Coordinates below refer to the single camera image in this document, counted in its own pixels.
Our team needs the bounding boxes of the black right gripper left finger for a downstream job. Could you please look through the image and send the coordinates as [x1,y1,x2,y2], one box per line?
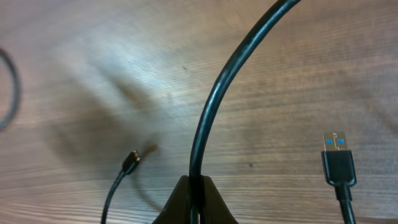
[152,175,190,224]

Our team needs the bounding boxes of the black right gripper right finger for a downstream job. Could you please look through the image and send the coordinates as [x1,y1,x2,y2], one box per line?
[200,176,238,224]

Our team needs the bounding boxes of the black cable small plug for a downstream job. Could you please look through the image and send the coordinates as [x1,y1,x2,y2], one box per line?
[99,0,358,224]

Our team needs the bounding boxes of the black cable gold plug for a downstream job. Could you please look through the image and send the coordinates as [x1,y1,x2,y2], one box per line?
[1,49,21,131]

